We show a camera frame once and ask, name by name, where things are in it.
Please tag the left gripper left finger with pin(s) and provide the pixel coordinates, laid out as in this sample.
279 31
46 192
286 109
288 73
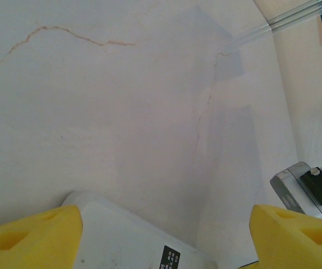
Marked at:
32 241

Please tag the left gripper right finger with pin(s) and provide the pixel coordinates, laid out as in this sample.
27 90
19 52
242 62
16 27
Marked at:
295 243

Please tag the white remote control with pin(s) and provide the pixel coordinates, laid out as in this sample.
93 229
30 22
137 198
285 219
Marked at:
121 238

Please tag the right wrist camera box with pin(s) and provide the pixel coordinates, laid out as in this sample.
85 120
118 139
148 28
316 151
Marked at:
290 190

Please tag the aluminium frame post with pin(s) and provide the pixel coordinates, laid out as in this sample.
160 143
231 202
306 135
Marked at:
304 12

